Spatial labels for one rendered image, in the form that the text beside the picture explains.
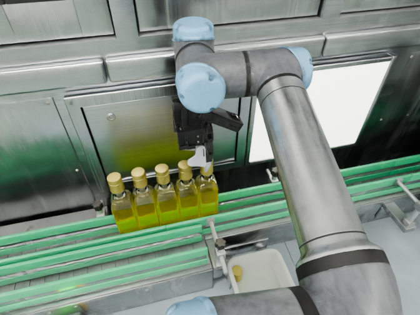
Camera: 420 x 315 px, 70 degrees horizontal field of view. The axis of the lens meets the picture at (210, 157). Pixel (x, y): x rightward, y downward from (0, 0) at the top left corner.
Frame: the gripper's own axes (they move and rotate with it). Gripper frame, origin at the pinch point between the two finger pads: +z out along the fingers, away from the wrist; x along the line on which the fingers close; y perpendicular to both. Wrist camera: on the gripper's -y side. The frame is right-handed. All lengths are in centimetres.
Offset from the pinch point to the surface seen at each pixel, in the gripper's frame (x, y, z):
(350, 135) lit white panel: -12, -54, 12
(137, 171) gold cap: 0.0, 17.4, -0.9
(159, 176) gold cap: 1.6, 12.5, 0.6
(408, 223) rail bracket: 16, -63, 27
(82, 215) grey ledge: -12.8, 38.9, 27.3
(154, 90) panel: -11.8, 10.1, -15.8
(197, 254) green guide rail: 13.9, 6.2, 20.4
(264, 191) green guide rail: -2.8, -19.9, 21.2
